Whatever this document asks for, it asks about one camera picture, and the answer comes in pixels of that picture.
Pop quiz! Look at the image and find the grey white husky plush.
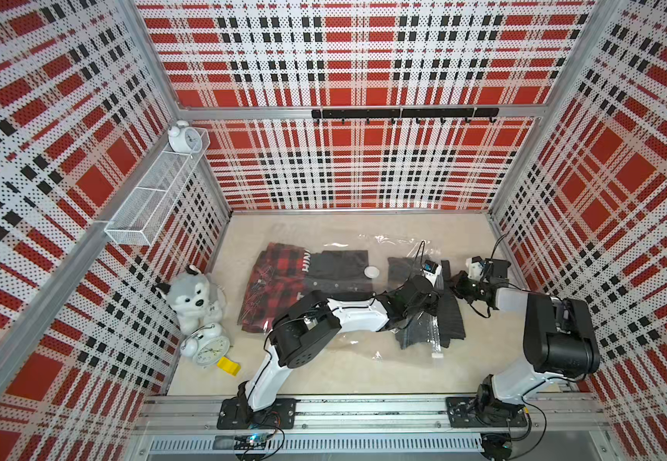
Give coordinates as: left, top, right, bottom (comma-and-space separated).
154, 264, 227, 335

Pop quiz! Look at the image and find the white alarm clock on shelf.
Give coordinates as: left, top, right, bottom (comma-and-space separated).
168, 120, 203, 154

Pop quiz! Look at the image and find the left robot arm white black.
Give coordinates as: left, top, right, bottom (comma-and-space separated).
237, 274, 439, 415

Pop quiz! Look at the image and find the green circuit board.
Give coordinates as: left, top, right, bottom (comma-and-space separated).
212, 434, 267, 451

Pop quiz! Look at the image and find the white alarm clock on table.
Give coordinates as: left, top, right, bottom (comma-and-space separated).
180, 323, 231, 367

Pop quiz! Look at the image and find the red black plaid shirt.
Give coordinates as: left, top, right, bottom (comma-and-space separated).
237, 242, 311, 333

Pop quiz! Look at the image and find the white wire mesh shelf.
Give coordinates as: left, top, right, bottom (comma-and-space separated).
106, 127, 210, 246

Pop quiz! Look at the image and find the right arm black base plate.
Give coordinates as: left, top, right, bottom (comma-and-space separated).
446, 397, 529, 429

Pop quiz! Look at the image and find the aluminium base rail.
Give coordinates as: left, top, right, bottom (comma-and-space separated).
126, 393, 623, 460

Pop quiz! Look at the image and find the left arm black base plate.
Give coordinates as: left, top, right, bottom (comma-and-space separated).
216, 397, 297, 430

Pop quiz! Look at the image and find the black wall hook rail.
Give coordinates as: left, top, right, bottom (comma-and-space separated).
311, 107, 500, 121

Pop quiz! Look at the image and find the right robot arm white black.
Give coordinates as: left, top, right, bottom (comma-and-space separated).
447, 257, 600, 411

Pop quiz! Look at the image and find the yellow small block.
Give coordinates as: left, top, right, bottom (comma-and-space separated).
216, 357, 240, 376

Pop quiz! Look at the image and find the clear plastic vacuum bag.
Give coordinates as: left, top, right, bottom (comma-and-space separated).
237, 224, 466, 358

